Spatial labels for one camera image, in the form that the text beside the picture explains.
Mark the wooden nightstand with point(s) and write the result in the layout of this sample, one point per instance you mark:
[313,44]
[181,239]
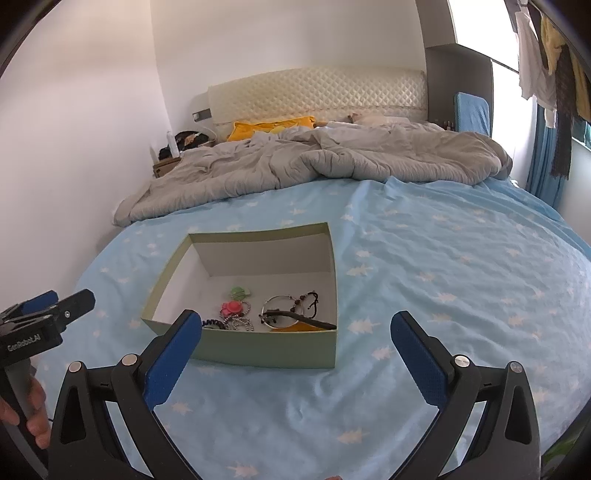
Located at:
[166,167]

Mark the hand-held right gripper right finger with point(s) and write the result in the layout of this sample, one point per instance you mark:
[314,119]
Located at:
[418,364]

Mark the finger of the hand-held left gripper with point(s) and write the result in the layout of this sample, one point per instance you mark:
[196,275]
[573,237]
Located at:
[76,307]
[39,302]

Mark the grey duvet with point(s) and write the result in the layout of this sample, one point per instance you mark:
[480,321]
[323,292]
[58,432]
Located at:
[277,161]

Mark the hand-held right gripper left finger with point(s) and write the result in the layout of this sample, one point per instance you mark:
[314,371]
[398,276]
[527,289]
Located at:
[171,364]

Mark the grey and white wardrobe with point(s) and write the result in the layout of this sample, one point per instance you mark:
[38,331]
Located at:
[461,60]

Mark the grey wall switch panel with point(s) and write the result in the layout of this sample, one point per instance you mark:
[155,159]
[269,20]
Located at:
[202,114]

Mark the white pillow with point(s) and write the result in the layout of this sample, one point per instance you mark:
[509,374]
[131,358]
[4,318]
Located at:
[369,119]

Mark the pale green cardboard box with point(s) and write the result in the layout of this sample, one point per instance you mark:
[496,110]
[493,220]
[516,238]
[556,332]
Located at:
[263,350]

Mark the row of hanging clothes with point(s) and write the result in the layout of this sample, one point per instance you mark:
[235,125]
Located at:
[561,69]

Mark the pink flower hair clip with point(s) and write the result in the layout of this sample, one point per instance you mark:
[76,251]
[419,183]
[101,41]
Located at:
[231,309]

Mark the cream quilted headboard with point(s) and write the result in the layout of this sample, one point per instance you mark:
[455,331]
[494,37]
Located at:
[323,92]

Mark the blue curtain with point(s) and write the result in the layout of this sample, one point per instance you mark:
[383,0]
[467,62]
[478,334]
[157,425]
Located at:
[547,161]

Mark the blue star print bedsheet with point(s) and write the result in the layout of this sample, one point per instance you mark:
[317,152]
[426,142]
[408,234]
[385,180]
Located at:
[438,277]

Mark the orange hair accessory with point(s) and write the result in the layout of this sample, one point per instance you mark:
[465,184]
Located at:
[295,328]

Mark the silver bangle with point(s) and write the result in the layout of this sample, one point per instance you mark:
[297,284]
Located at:
[263,308]

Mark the yellow pillow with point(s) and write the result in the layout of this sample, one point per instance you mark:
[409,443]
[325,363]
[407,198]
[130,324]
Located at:
[258,128]

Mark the green hair clip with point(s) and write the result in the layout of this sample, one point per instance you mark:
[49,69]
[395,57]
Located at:
[239,292]

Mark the person's left hand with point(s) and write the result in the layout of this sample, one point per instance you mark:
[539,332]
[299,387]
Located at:
[40,420]

